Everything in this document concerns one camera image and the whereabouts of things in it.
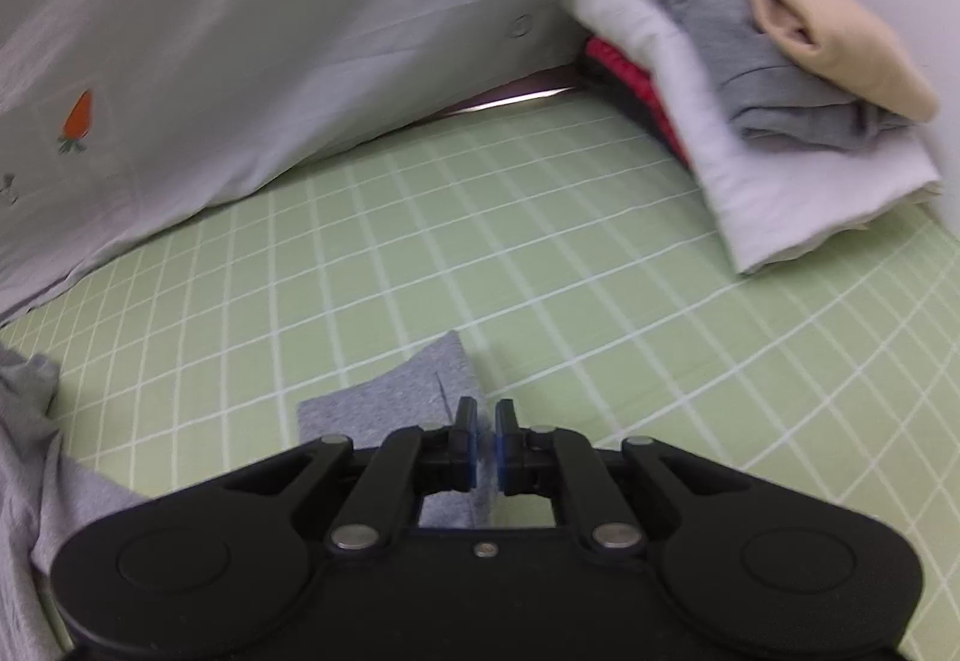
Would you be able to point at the white folded garment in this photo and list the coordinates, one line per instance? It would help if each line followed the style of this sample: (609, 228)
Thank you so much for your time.
(757, 181)

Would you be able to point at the grey zip hoodie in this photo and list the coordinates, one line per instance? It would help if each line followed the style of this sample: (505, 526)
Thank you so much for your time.
(390, 398)

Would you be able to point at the red folded garment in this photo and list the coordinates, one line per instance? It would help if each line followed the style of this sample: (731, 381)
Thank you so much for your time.
(637, 80)

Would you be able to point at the grey folded garment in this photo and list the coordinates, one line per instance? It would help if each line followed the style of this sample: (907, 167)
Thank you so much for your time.
(720, 24)

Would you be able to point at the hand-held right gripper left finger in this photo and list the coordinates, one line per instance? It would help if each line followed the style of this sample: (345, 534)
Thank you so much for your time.
(469, 440)

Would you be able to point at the grey carrot print sheet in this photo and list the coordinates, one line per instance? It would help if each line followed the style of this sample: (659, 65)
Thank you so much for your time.
(300, 31)

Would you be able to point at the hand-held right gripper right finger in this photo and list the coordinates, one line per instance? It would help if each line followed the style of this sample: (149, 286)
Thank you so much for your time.
(506, 445)

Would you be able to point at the beige folded garment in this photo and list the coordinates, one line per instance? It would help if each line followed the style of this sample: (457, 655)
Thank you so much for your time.
(840, 24)

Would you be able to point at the green grid mat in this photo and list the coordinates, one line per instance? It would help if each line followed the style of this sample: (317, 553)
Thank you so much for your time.
(600, 301)

